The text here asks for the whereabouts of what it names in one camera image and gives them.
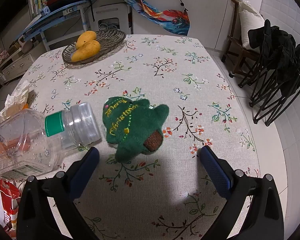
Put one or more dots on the clear plastic bottle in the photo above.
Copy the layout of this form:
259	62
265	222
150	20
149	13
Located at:
35	135

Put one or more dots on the dark wicker basket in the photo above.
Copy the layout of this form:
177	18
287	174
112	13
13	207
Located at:
110	38

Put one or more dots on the blue desk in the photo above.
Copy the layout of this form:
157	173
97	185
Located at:
62	7

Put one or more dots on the wooden chair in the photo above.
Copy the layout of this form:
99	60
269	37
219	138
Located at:
240	52

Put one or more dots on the black folding chairs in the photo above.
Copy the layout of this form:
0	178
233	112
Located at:
280	55

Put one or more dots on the white pillow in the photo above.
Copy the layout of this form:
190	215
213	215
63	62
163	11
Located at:
250	25

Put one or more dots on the red white carton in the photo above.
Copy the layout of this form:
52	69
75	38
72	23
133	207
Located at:
8	192

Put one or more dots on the yellow mango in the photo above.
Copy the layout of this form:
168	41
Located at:
86	37
86	50

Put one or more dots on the colourful printed cloth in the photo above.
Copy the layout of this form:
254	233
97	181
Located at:
175	20

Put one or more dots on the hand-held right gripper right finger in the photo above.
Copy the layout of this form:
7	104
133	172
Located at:
215	172

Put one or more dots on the white tissue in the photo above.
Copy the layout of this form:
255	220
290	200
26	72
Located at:
17	95

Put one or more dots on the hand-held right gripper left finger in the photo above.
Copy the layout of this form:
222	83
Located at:
86	167

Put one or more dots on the white plastic stool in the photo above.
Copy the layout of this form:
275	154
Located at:
107	11

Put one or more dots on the row of books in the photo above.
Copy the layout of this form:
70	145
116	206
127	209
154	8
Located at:
40	1

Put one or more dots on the floral tablecloth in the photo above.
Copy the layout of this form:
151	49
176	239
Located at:
165	92

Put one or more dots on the white drawer cabinet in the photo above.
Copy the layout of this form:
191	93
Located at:
17	66

